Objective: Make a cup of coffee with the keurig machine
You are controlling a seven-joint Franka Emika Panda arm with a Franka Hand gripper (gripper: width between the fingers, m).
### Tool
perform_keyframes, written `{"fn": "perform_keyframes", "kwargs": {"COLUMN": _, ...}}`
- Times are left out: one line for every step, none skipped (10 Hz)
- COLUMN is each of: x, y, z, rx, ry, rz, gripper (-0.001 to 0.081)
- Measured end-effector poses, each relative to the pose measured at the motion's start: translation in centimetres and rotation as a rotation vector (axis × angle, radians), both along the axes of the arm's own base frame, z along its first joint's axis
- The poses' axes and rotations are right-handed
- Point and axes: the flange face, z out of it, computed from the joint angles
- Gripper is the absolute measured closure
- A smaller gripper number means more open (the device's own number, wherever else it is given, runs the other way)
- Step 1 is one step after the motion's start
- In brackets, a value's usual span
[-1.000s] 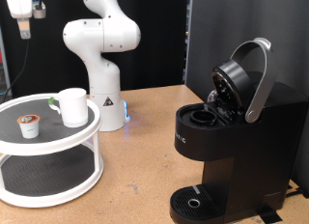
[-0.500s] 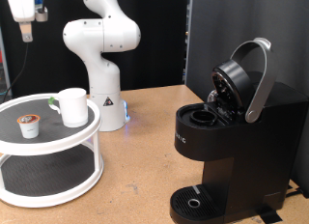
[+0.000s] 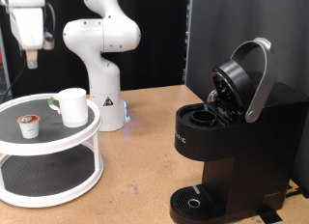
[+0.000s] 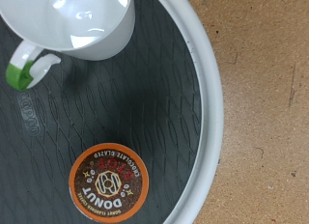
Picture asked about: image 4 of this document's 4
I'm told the Donut Shop coffee pod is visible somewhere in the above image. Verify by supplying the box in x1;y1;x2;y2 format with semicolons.
68;142;151;224

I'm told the white two-tier turntable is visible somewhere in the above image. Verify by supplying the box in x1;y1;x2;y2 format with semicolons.
0;0;225;224

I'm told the white mug with green tape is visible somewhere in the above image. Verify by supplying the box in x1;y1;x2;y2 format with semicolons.
0;0;136;92

